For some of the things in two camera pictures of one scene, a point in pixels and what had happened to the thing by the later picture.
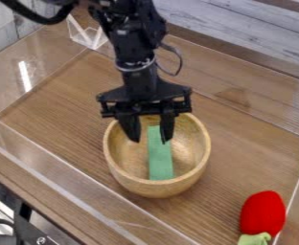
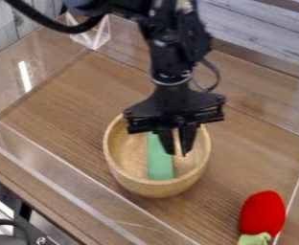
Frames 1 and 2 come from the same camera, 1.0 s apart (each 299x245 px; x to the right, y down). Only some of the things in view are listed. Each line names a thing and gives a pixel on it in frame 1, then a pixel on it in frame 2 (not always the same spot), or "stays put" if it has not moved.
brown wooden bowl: (128, 158) stays put
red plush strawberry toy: (262, 217) stays put
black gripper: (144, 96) -> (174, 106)
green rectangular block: (160, 155) stays put
